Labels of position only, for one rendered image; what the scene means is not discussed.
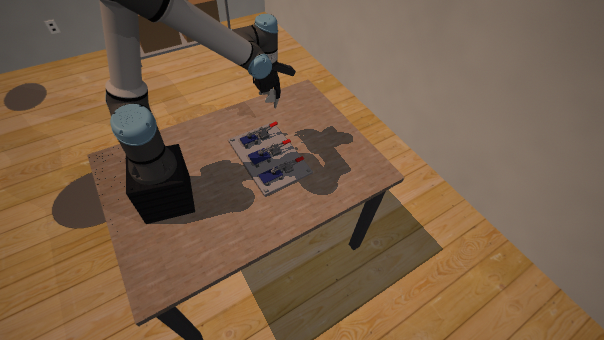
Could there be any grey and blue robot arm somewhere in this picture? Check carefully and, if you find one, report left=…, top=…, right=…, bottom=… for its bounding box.
left=99, top=0, right=296, bottom=185

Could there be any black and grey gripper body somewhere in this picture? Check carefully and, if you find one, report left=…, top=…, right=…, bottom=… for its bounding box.
left=253, top=61, right=280, bottom=93

